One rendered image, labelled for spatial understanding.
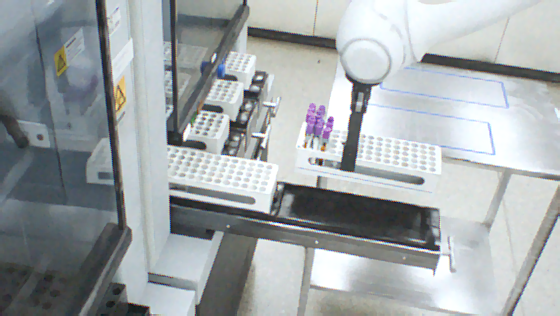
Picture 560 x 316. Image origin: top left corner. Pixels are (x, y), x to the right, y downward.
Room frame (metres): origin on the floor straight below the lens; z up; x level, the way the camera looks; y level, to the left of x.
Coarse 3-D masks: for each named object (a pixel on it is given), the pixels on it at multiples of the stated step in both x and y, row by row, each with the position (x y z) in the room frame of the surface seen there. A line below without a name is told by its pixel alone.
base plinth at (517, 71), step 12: (264, 36) 3.36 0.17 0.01; (276, 36) 3.35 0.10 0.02; (288, 36) 3.34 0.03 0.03; (300, 36) 3.34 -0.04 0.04; (312, 36) 3.33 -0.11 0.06; (336, 48) 3.31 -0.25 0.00; (432, 60) 3.25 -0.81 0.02; (444, 60) 3.24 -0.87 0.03; (456, 60) 3.24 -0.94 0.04; (468, 60) 3.23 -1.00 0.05; (492, 72) 3.21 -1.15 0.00; (504, 72) 3.21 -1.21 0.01; (516, 72) 3.20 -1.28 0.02; (528, 72) 3.19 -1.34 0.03; (540, 72) 3.19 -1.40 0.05; (552, 72) 3.18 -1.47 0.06
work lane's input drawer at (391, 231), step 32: (288, 192) 1.03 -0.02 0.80; (320, 192) 1.03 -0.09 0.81; (192, 224) 0.94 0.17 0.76; (224, 224) 0.93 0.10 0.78; (256, 224) 0.92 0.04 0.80; (288, 224) 0.92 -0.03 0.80; (320, 224) 0.92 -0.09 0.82; (352, 224) 0.94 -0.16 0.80; (384, 224) 0.95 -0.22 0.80; (416, 224) 0.96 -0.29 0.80; (384, 256) 0.90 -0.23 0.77; (416, 256) 0.89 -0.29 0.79; (448, 256) 0.94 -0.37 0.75
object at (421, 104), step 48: (336, 96) 1.41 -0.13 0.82; (384, 96) 1.44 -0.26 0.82; (432, 96) 1.46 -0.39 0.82; (480, 96) 1.49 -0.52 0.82; (528, 96) 1.52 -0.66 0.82; (432, 144) 1.24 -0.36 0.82; (480, 144) 1.26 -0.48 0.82; (528, 144) 1.28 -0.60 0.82; (480, 240) 1.50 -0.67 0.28; (336, 288) 1.23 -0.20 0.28; (384, 288) 1.25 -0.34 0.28; (432, 288) 1.27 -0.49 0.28; (480, 288) 1.29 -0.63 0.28
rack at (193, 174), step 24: (168, 168) 0.99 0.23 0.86; (192, 168) 1.00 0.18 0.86; (216, 168) 1.01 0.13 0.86; (240, 168) 1.02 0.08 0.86; (264, 168) 1.02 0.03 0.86; (168, 192) 0.96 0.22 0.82; (192, 192) 0.99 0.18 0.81; (216, 192) 1.00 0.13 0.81; (240, 192) 0.95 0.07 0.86; (264, 192) 0.94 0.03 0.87
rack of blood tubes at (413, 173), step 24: (312, 144) 1.04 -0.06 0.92; (336, 144) 1.05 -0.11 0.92; (360, 144) 1.07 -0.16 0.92; (384, 144) 1.08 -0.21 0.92; (408, 144) 1.09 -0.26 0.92; (312, 168) 1.02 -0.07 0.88; (336, 168) 1.02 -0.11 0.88; (360, 168) 1.06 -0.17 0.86; (384, 168) 1.00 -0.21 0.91; (408, 168) 1.00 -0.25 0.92; (432, 168) 1.01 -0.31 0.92; (432, 192) 0.99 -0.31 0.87
